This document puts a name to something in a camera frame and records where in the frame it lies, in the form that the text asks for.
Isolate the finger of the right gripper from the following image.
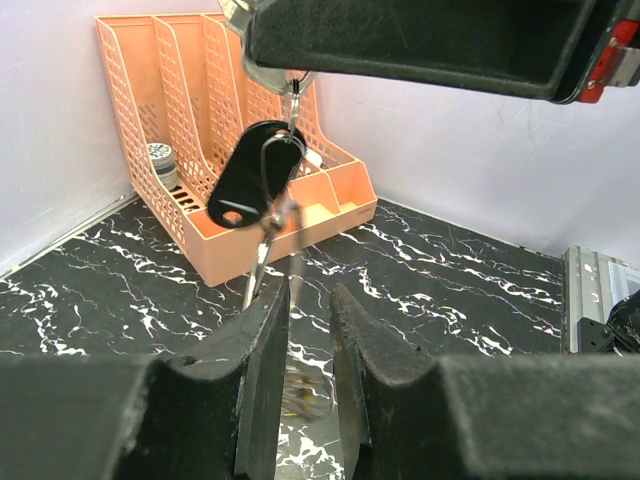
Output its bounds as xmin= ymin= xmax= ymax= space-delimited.
xmin=259 ymin=1 xmax=589 ymax=100

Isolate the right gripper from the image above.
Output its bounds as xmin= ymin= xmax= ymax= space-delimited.
xmin=564 ymin=1 xmax=639 ymax=104

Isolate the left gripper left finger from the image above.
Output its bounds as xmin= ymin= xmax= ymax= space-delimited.
xmin=1 ymin=278 xmax=290 ymax=479

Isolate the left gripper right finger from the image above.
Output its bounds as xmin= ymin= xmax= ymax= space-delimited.
xmin=330 ymin=285 xmax=639 ymax=479

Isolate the black key tag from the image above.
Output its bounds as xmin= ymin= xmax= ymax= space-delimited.
xmin=207 ymin=120 xmax=307 ymax=229

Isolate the large metal keyring with clips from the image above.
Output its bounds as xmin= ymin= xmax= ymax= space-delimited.
xmin=242 ymin=72 xmax=310 ymax=310

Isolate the silver key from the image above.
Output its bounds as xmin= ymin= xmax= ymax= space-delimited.
xmin=218 ymin=0 xmax=306 ymax=97

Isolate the patterned lid jar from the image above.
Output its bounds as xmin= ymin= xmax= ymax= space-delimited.
xmin=147 ymin=142 xmax=178 ymax=190

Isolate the orange file organizer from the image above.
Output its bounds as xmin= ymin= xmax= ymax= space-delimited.
xmin=96 ymin=13 xmax=377 ymax=287

